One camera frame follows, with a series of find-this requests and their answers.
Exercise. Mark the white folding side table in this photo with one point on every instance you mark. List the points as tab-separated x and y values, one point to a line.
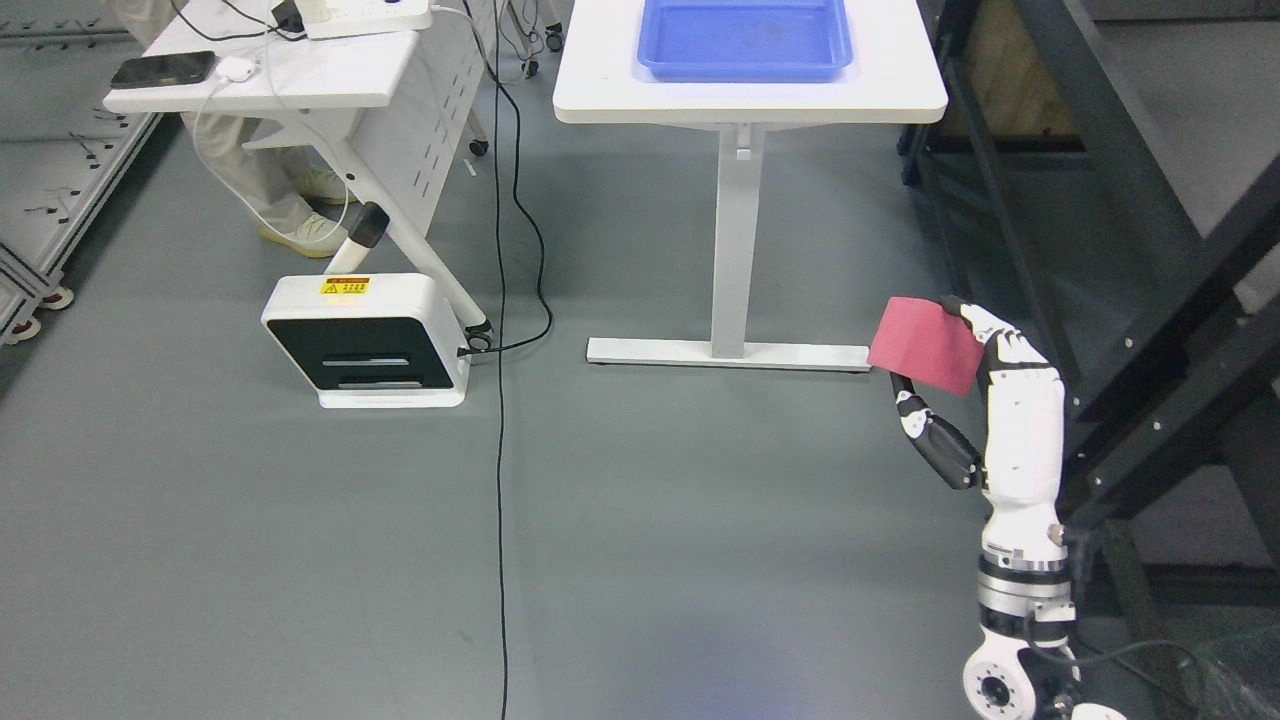
387	112

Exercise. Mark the black smartphone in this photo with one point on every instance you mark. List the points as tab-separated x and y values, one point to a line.
164	70

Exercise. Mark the white standing desk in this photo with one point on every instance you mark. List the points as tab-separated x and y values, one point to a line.
894	80

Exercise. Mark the black right metal shelf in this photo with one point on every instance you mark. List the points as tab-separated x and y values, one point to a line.
1106	177

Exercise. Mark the pink foam block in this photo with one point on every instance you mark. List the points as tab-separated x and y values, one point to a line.
918	339

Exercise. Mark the white black floor unit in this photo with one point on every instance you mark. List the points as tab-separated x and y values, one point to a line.
370	341

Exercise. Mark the white power strip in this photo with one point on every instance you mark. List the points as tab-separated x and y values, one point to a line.
339	19

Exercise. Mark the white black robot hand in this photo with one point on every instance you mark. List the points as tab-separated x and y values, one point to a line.
1019	470

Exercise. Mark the person legs beige trousers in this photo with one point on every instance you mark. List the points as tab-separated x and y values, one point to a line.
279	186

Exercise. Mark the blue plastic tray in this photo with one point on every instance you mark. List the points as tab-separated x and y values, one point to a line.
744	41

